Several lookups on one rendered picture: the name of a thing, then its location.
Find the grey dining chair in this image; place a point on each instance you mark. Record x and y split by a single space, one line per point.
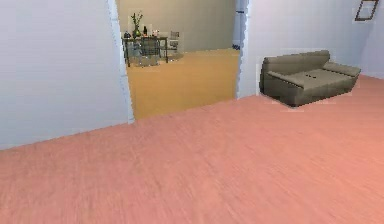
174 41

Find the dark dining chair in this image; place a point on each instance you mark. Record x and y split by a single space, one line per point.
149 48

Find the dark dining table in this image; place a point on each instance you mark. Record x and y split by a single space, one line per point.
146 40

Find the dark bottle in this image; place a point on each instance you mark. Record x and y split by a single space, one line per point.
145 31

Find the dark grey kettle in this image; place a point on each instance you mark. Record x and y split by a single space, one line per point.
127 34

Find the green house plant in vase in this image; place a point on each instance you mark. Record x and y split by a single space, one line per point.
136 25

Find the olive grey sofa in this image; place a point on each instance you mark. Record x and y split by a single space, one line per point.
310 81

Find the dark framed wall picture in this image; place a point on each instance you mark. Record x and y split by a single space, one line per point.
366 10

